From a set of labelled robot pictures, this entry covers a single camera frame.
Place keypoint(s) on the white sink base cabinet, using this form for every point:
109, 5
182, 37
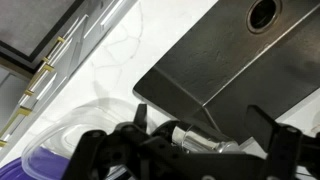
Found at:
100, 16

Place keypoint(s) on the white drawer base cabinet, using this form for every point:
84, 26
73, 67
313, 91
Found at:
50, 83

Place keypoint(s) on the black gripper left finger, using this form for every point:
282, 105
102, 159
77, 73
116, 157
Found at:
100, 150

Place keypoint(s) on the clear plastic lunch box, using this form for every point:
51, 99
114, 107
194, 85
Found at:
50, 133

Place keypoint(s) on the dark steel kitchen sink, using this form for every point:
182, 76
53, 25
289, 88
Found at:
216, 60

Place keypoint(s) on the round sink drain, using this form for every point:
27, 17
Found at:
263, 15

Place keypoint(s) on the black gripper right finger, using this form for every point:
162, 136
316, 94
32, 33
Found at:
286, 150

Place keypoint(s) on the purple lunch box lid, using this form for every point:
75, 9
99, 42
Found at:
13, 168

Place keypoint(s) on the shiny chrome utensil holder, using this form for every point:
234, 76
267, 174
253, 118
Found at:
200, 141

